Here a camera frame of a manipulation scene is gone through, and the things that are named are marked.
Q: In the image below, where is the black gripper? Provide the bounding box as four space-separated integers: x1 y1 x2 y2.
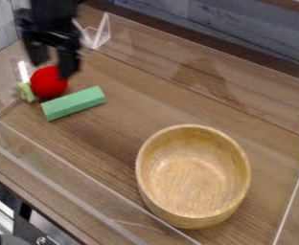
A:
15 0 83 79

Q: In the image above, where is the green foam block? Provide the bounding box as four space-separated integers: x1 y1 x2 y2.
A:
42 86 106 122

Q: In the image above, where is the wooden bowl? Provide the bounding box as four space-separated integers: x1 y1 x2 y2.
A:
135 124 253 230

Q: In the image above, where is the black metal table leg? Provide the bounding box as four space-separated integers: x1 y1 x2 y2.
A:
14 202 59 245

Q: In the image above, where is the clear acrylic corner bracket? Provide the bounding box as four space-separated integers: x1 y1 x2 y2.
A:
74 12 111 50

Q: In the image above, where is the clear acrylic front wall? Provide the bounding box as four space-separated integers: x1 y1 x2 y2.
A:
0 121 201 245

